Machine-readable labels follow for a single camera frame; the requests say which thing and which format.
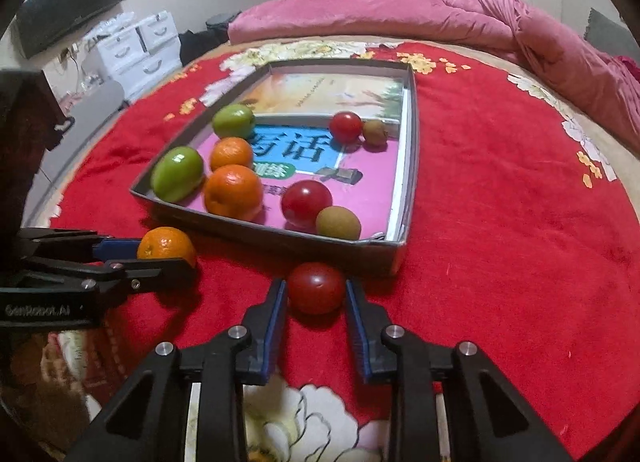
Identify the black wall television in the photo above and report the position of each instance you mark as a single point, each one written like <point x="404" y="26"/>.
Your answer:
<point x="70" y="2"/>

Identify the pink quilt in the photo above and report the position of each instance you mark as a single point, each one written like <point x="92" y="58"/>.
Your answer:
<point x="400" y="17"/>

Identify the black garment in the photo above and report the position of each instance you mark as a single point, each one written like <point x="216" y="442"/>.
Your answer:
<point x="200" y="47"/>

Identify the dark folded clothes pile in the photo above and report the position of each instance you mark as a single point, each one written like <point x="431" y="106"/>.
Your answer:
<point x="222" y="21"/>

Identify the small brown longan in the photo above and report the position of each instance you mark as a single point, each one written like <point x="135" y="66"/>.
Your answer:
<point x="375" y="132"/>
<point x="338" y="222"/>

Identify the white drawer cabinet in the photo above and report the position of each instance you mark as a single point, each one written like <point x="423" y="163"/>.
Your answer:
<point x="140" y="52"/>

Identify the pink workbook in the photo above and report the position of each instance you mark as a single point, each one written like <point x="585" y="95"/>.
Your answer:
<point x="370" y="192"/>

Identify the green round fruit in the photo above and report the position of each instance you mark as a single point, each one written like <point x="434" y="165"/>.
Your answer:
<point x="177" y="175"/>
<point x="233" y="121"/>

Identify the crimson cloth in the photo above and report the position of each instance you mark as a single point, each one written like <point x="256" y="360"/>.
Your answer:
<point x="627" y="72"/>

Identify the red cherry tomato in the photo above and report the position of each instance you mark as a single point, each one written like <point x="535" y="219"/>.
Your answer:
<point x="316" y="288"/>
<point x="346" y="127"/>
<point x="306" y="202"/>

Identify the orange tangerine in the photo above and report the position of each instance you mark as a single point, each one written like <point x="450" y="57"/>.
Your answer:
<point x="166" y="243"/>
<point x="231" y="154"/>
<point x="233" y="192"/>

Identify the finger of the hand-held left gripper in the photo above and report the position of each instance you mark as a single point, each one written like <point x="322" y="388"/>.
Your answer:
<point x="120" y="248"/>
<point x="160" y="274"/>

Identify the red floral blanket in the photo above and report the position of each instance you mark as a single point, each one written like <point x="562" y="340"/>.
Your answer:
<point x="500" y="242"/>

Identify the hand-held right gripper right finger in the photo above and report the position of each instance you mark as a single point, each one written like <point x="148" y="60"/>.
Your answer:
<point x="359" y="337"/>

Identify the shallow grey cardboard box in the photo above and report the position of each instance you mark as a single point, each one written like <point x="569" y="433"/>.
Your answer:
<point x="300" y="252"/>

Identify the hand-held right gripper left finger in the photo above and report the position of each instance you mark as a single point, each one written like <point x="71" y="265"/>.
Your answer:
<point x="272" y="337"/>

